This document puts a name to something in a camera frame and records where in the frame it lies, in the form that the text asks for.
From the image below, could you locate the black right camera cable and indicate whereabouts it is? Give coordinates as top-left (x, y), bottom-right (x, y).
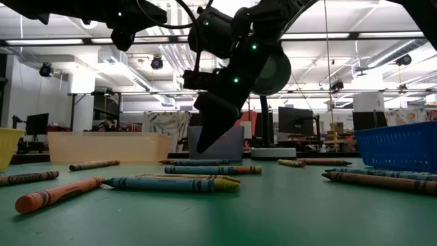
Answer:
top-left (136, 0), bottom-right (214, 72)

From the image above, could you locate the orange translucent plastic bin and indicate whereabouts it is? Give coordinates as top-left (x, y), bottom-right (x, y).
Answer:
top-left (47, 132), bottom-right (171, 163)

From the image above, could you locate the grey translucent plastic bin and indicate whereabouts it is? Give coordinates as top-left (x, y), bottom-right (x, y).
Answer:
top-left (187, 125), bottom-right (245, 161)

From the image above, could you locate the red cloth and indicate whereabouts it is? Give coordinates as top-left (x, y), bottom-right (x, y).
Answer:
top-left (238, 109), bottom-right (257, 137)

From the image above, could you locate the colourful flower-print cloth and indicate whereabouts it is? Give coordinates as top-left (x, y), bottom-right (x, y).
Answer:
top-left (384, 108), bottom-right (437, 126)

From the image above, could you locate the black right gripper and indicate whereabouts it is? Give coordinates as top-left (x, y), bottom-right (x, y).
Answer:
top-left (193, 36), bottom-right (274, 154)

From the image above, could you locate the blue plastic basket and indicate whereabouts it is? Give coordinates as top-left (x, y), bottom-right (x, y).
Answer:
top-left (354, 121), bottom-right (437, 174)

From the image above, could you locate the pale leaf-print cloth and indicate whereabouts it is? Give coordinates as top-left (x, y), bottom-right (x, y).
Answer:
top-left (142, 111), bottom-right (192, 154)

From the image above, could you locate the black rig beam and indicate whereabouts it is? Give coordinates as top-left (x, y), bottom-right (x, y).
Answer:
top-left (0, 31), bottom-right (437, 48)

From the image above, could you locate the green table mat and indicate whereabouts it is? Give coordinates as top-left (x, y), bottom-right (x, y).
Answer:
top-left (0, 156), bottom-right (437, 246)

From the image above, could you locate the person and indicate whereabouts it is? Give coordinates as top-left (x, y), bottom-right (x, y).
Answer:
top-left (97, 118), bottom-right (117, 133)

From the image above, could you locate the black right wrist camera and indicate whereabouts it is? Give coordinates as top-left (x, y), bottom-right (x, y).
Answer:
top-left (182, 69), bottom-right (223, 92)

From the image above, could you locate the black monitor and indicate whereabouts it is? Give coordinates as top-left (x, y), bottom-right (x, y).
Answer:
top-left (25, 112), bottom-right (50, 136)
top-left (352, 111), bottom-right (389, 132)
top-left (277, 106), bottom-right (315, 136)

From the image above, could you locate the yellow plastic basket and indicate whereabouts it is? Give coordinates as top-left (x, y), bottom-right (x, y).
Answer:
top-left (0, 128), bottom-right (25, 172)

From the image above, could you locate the white desk lamp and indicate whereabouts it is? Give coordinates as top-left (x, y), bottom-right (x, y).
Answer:
top-left (251, 51), bottom-right (298, 161)

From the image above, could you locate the white LED light bar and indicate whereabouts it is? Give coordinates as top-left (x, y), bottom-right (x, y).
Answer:
top-left (358, 31), bottom-right (425, 38)
top-left (5, 38), bottom-right (85, 46)
top-left (279, 32), bottom-right (351, 40)

